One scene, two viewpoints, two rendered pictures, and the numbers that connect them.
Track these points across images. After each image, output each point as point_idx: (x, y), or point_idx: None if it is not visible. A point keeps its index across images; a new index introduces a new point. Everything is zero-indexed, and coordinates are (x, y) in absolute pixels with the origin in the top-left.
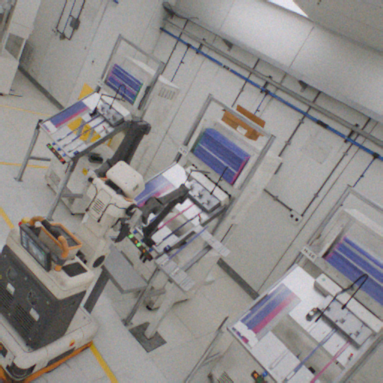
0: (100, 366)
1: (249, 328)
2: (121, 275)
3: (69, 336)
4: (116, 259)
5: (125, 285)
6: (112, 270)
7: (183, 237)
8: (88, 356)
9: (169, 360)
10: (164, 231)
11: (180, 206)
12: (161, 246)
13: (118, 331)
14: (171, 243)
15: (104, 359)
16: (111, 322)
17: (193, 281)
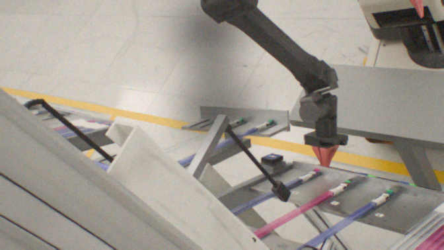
0: (338, 149)
1: (79, 125)
2: (341, 83)
3: (371, 54)
4: (383, 107)
5: None
6: (364, 75)
7: (234, 186)
8: (364, 147)
9: None
10: (303, 195)
11: (277, 245)
12: (295, 175)
13: (358, 233)
14: (268, 180)
15: (341, 164)
16: (383, 241)
17: (187, 126)
